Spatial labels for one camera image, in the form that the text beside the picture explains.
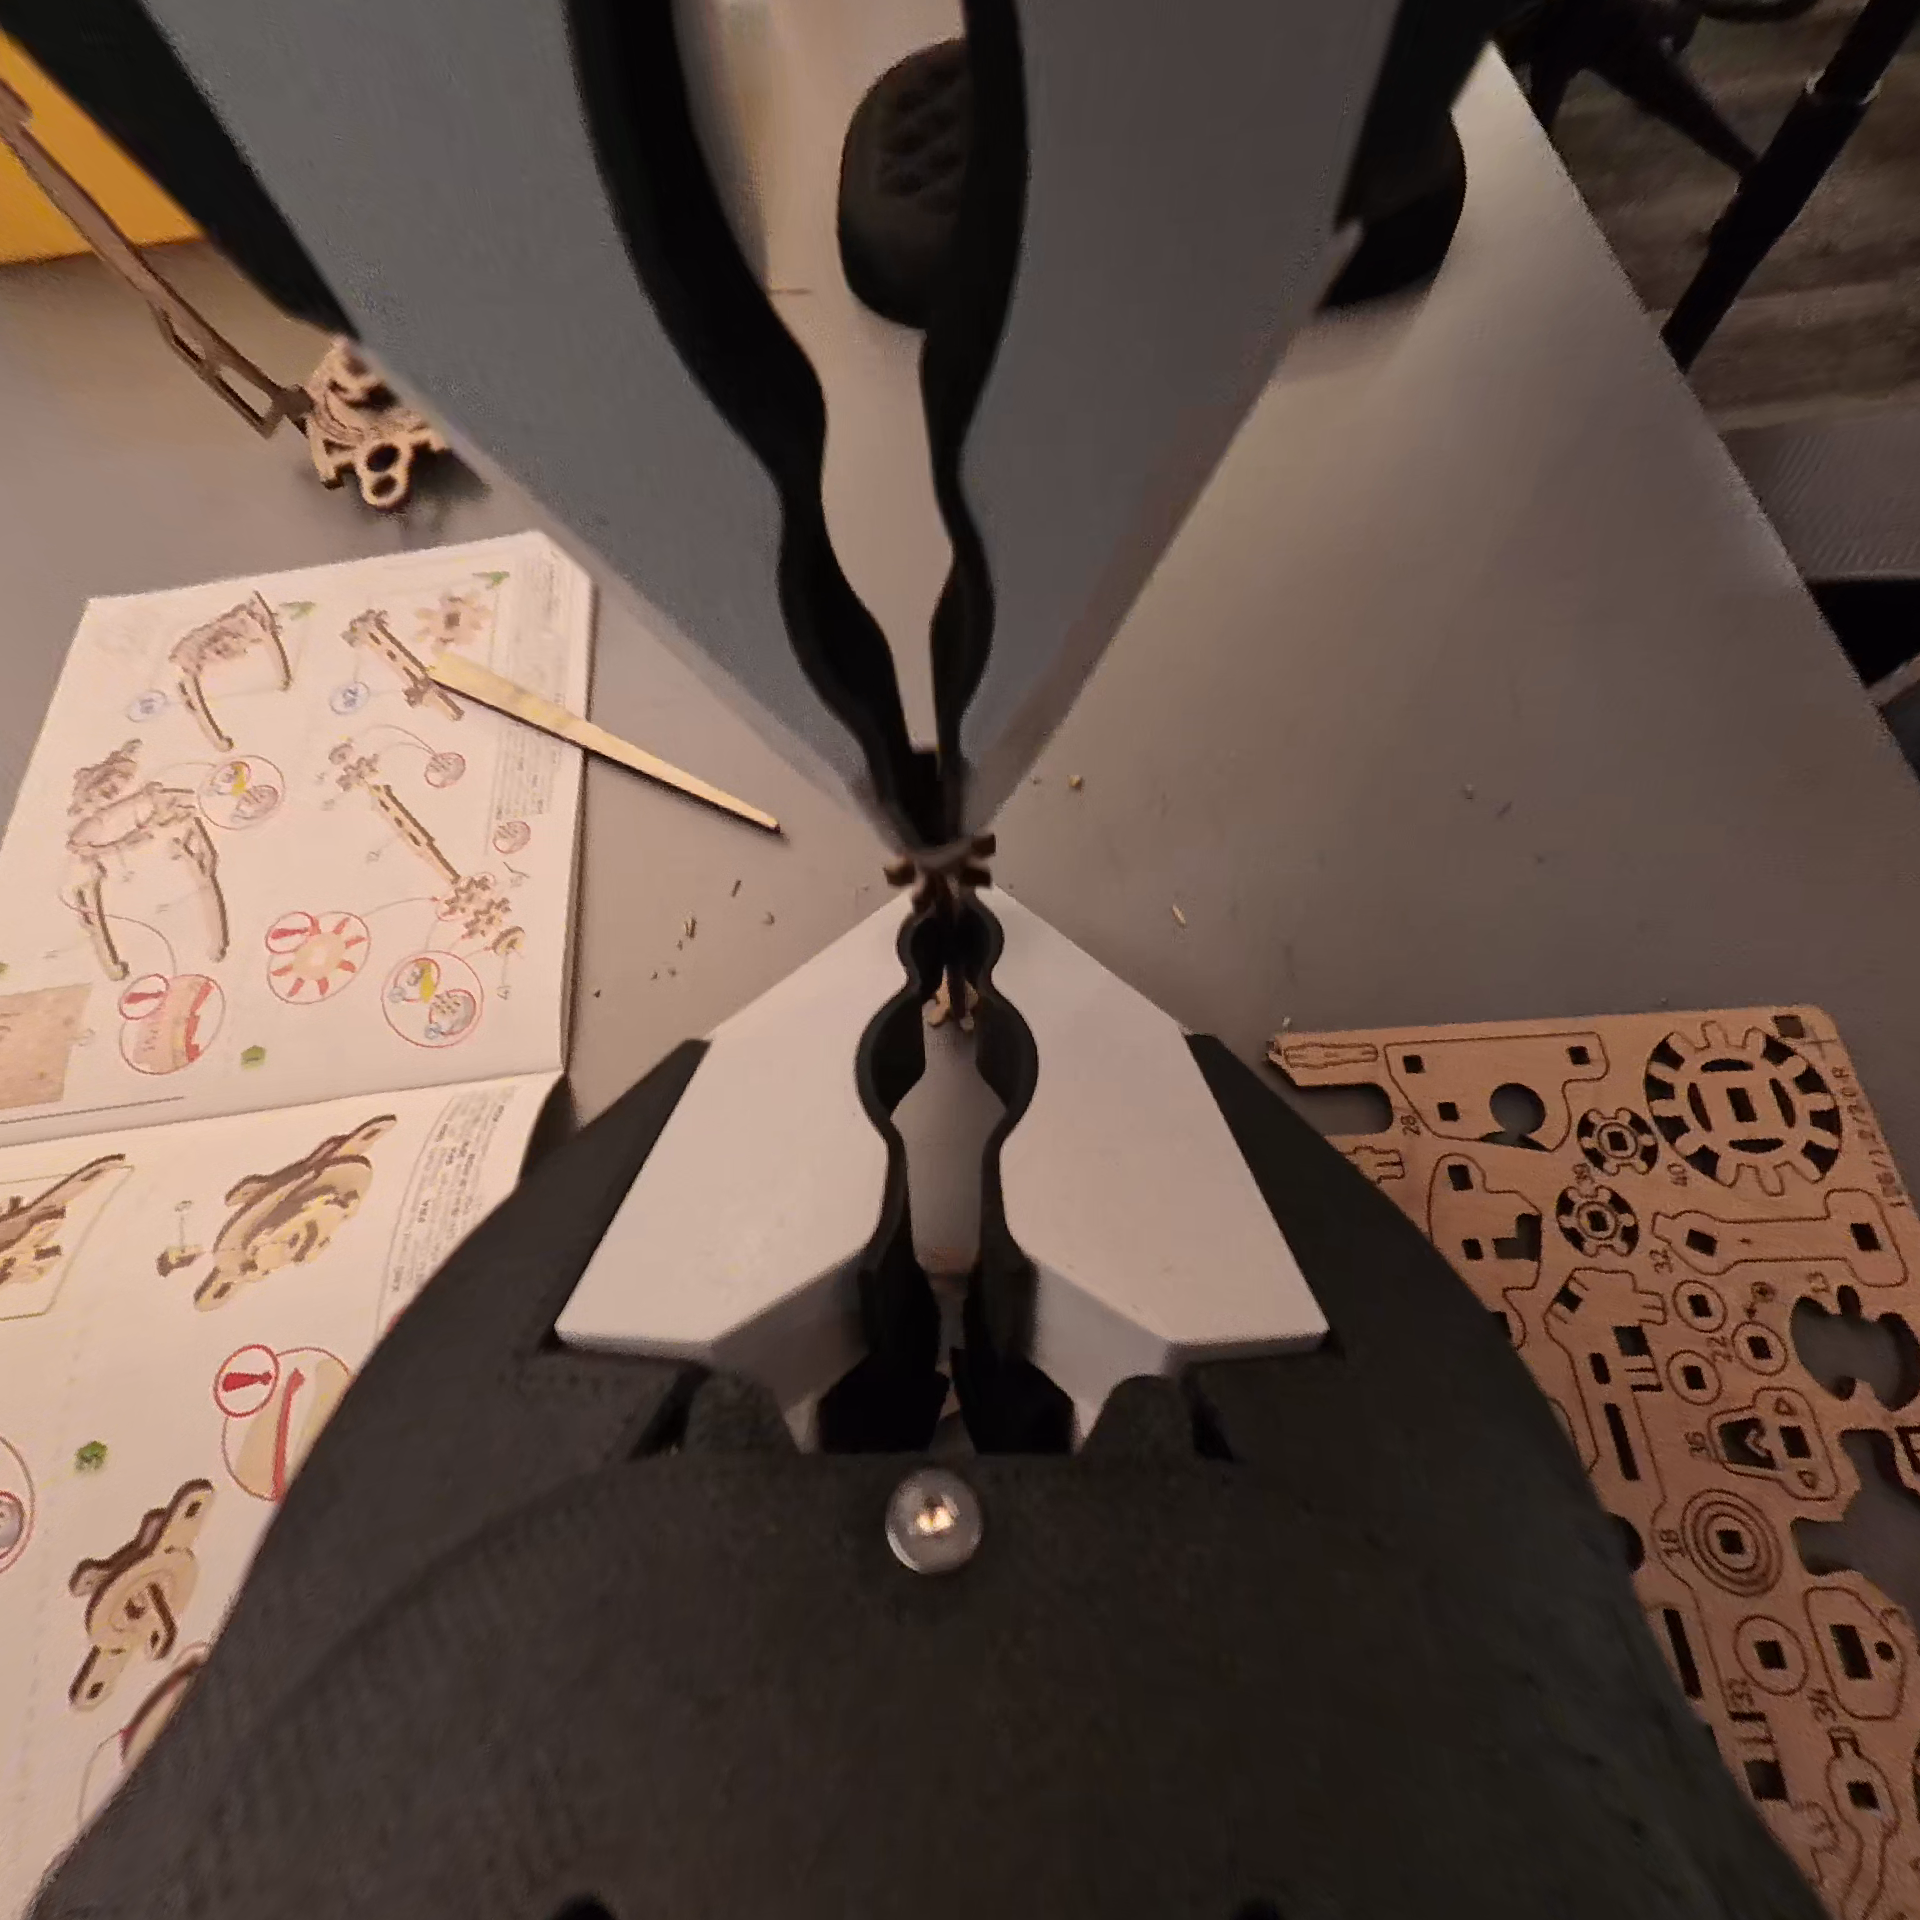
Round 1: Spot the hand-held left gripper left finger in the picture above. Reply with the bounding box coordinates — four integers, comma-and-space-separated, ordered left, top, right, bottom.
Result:
556, 885, 932, 1454

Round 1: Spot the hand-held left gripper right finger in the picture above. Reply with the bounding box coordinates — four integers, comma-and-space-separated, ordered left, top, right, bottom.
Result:
957, 885, 1330, 1454

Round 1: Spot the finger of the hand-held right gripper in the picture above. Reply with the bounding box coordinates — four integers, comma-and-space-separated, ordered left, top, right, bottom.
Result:
141, 0, 920, 841
920, 0, 1389, 833

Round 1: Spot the thin wooden axle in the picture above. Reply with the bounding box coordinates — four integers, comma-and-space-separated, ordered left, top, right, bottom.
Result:
907, 744, 984, 1029

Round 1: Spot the small wooden gear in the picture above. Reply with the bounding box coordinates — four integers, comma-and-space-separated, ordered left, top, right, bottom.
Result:
884, 832, 999, 903

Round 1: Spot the wooden model with long arms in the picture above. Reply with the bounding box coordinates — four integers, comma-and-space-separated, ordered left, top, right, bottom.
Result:
0, 83, 452, 515

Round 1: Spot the laser-cut wooden parts sheet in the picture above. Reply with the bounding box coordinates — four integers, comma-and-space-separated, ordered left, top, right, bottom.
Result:
1267, 1006, 1920, 1920

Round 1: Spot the yellow plastic bin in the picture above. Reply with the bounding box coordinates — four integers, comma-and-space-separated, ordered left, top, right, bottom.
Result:
0, 36, 204, 269

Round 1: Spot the pointed wooden stick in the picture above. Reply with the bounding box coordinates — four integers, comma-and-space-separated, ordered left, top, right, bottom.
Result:
427, 651, 784, 833

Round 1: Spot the open instruction booklet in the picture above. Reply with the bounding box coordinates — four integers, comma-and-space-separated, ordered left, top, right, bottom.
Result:
0, 533, 596, 1853

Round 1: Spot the black stand leg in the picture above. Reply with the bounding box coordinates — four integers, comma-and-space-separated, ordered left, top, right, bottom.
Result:
1656, 0, 1920, 368

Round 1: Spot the grey mesh chair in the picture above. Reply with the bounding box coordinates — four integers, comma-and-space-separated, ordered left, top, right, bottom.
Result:
1710, 412, 1920, 587

